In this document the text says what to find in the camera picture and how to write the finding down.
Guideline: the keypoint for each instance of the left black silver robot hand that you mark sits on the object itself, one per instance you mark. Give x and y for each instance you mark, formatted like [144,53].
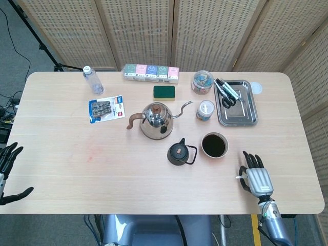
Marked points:
[7,159]

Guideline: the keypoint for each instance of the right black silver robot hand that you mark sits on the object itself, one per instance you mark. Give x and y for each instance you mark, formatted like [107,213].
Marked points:
[258,178]

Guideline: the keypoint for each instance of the small white plastic spoon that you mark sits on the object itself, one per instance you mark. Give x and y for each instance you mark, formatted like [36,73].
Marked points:
[242,176]

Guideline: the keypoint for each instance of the white bowl of dark liquid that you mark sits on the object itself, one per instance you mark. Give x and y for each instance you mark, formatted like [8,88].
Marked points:
[214,146]

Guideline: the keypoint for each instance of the stainless steel tray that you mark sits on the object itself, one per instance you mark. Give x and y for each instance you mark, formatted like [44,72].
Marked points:
[241,112]

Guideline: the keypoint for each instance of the black scissors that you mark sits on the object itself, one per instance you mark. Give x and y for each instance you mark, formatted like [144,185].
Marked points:
[228,101]

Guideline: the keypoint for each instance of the small black teapot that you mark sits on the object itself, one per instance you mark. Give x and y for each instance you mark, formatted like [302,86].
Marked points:
[178,153]

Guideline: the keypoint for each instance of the small jar with white lid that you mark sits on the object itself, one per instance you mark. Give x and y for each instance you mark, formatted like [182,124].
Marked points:
[205,110]

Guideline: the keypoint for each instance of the white round table grommet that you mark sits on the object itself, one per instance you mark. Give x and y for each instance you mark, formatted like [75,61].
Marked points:
[256,87]

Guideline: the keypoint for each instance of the black green marker pen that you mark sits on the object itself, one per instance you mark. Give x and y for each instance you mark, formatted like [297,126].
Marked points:
[230,89]

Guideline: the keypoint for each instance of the black white pen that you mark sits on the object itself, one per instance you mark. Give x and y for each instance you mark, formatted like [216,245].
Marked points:
[218,85]

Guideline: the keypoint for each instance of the binder clips blister pack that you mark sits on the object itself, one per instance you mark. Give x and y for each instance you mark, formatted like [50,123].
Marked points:
[106,110]

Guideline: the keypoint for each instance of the clear jar of coloured clips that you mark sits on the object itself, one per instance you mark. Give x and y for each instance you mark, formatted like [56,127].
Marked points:
[202,83]

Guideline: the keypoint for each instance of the black tripod stand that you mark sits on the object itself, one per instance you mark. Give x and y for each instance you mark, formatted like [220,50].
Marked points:
[44,50]

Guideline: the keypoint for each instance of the clear plastic water bottle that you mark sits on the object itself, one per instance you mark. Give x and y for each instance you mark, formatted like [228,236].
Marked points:
[94,82]

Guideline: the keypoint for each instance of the stainless steel gooseneck kettle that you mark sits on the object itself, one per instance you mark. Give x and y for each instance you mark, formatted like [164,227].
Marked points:
[156,123]

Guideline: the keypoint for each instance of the grey blue robot torso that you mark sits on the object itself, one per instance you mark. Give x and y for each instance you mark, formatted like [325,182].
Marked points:
[153,230]

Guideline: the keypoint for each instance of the green yellow sponge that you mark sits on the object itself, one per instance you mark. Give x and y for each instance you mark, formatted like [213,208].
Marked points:
[164,91]

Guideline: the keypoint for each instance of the multicolour tissue packet bundle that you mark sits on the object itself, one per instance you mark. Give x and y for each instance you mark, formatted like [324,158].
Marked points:
[151,73]

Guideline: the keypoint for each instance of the wooden woven folding screen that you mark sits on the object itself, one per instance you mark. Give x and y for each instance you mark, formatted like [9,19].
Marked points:
[143,30]

